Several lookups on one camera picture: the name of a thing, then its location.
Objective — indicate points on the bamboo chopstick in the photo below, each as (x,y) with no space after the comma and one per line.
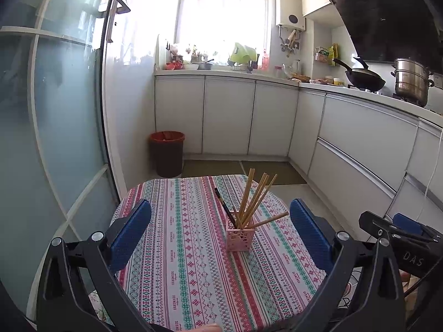
(273,219)
(246,193)

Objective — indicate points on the red pot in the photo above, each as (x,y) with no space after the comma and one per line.
(174,65)

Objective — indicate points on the water heater pipes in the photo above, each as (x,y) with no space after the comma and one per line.
(289,41)

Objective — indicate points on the red trash bin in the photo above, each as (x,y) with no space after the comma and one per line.
(166,159)

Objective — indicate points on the white base cabinets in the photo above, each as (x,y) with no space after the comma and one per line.
(363,135)

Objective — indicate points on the dark chopstick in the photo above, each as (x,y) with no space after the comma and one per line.
(226,204)
(223,206)

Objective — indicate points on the glass sliding door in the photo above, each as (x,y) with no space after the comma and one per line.
(59,110)

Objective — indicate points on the kitchen window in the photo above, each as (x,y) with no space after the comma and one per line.
(221,17)

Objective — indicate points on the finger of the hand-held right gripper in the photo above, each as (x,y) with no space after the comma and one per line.
(375,224)
(410,224)

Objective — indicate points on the wall spice rack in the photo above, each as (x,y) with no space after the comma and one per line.
(322,55)

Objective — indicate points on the metal pan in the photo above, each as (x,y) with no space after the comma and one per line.
(206,65)

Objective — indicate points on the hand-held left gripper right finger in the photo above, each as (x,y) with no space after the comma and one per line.
(309,238)

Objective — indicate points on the green cloth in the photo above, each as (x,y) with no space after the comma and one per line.
(242,53)

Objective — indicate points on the white water heater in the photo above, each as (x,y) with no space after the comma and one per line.
(290,10)

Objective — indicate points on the floral cloth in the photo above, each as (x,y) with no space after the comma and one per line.
(98,304)

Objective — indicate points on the red bottle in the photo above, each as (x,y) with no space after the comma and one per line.
(265,60)

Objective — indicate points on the white bowl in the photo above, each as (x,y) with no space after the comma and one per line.
(190,66)

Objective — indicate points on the pink perforated utensil holder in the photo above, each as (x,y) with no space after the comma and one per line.
(240,240)

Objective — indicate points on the black wok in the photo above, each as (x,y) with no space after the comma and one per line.
(367,79)

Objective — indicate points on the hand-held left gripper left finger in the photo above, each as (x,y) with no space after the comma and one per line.
(129,237)

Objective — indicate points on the patterned tablecloth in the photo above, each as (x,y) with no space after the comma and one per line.
(193,249)

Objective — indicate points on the black range hood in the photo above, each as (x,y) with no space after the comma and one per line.
(391,20)

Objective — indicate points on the bunch of bamboo chopsticks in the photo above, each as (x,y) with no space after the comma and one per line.
(258,193)

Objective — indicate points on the steel stock pot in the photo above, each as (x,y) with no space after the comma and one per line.
(412,83)

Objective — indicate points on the yellow bottle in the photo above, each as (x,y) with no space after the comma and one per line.
(334,53)

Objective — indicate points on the wall socket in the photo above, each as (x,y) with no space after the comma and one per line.
(439,81)

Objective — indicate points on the brown floor mat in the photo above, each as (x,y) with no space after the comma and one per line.
(211,168)

